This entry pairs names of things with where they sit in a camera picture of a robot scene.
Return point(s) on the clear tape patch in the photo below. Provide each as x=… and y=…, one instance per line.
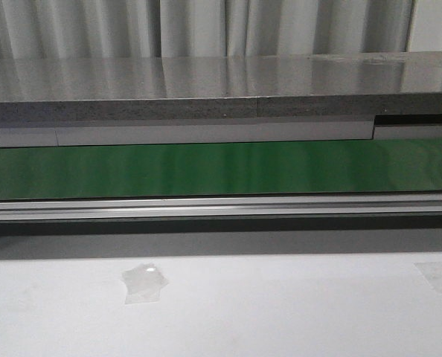
x=433, y=274
x=144, y=284

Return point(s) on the clear tape patch right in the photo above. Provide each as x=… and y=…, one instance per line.
x=433, y=274

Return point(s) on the white pleated curtain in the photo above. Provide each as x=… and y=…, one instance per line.
x=77, y=29

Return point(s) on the aluminium conveyor front rail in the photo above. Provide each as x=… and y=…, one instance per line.
x=302, y=205

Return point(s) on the green conveyor belt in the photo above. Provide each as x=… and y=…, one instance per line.
x=225, y=169

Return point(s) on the grey conveyor back guard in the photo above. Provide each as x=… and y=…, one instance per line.
x=232, y=130

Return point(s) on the clear tape patch left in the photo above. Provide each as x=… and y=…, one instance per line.
x=144, y=284

